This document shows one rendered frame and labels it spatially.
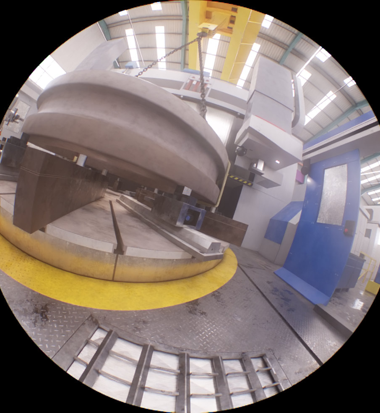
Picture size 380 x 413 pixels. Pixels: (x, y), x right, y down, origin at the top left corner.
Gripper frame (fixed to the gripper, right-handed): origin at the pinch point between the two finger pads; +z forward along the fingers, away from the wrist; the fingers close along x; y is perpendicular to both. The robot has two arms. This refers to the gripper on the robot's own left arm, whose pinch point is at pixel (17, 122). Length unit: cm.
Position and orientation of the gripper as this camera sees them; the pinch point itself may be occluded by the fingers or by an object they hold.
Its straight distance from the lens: 271.1
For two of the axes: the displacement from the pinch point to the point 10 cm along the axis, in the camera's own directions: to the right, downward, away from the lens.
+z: 1.9, 0.6, 9.8
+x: -9.3, -3.2, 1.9
